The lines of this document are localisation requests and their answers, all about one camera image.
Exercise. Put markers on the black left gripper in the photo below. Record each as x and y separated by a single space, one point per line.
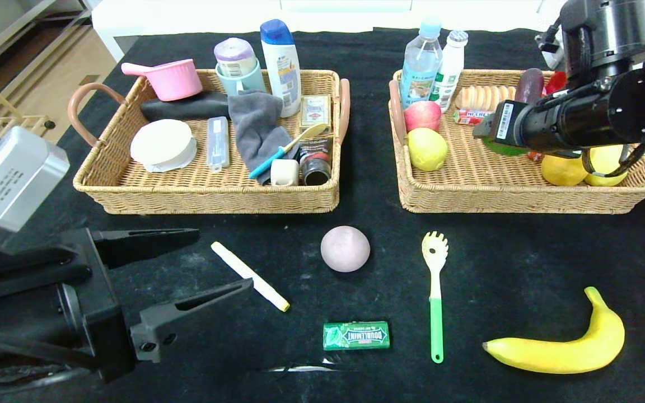
100 296

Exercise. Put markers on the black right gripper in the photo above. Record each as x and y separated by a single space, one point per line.
504 121

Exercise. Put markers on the green lime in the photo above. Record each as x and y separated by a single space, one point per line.
504 150

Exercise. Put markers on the pale purple ball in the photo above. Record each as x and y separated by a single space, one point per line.
345 249

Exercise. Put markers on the yellow banana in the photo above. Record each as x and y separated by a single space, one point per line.
580 352

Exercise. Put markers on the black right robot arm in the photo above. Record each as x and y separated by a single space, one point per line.
580 120

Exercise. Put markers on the red candy pack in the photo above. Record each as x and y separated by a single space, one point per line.
468 117

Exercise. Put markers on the red sausage stick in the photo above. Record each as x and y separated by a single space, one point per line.
534 155

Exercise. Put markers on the yellow lemon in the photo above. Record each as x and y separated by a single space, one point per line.
428 149
608 168

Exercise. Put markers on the purple eggplant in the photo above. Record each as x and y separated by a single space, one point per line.
529 84

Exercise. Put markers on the red apple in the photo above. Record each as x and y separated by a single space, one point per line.
422 115

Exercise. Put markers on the white milk bottle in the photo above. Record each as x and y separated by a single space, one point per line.
450 66

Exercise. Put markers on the red drink can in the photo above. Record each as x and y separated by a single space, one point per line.
555 84

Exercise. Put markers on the orange yellow pear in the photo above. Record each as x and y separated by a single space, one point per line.
563 170

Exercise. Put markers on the clear water bottle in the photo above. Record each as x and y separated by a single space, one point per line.
420 66

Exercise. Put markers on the white marker yellow tip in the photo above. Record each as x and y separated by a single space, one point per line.
255 280

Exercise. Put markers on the white round container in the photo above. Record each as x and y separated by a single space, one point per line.
161 143

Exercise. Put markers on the clear plastic case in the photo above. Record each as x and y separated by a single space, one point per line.
218 141

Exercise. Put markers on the small printed card box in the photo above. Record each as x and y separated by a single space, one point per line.
315 112

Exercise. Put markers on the black red cylinder can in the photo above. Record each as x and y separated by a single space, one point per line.
316 167

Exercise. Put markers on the small white cup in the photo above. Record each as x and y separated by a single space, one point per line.
284 172

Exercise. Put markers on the black pouch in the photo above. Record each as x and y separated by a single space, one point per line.
187 106

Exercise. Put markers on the grey towel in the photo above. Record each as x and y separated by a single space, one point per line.
254 127

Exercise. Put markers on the pink ribbed saucepan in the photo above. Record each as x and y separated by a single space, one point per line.
172 81

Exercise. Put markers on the black table cloth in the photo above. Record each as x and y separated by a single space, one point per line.
356 296

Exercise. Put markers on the wooden rolling rack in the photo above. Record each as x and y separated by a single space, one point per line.
26 118

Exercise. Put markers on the white shampoo bottle blue cap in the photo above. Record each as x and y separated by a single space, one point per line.
279 71

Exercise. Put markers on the green gum pack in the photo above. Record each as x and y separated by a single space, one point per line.
356 336

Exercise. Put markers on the teal cup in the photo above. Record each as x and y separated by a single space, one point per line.
251 83

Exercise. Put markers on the purple bag roll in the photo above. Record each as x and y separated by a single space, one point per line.
235 57

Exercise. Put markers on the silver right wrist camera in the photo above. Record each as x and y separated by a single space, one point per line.
549 53

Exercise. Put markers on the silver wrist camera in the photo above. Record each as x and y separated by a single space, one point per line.
549 53
12 179

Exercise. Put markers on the black left camera bracket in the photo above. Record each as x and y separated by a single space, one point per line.
20 268

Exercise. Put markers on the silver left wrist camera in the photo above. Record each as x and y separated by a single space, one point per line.
12 179

